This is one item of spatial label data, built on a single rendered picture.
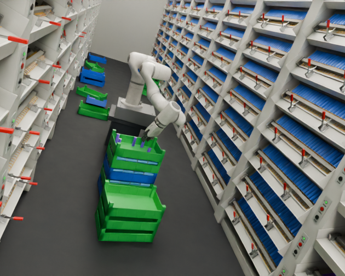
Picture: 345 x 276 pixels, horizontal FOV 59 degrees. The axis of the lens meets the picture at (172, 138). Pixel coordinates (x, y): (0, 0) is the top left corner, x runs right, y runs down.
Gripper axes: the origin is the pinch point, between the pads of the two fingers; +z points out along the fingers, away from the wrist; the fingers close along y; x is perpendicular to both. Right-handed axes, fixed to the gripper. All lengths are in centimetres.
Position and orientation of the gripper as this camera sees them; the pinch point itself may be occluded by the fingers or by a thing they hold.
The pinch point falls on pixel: (145, 138)
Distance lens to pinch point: 194.7
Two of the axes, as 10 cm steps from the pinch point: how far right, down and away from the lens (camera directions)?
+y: 6.2, -0.8, 7.8
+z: -6.0, 6.0, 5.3
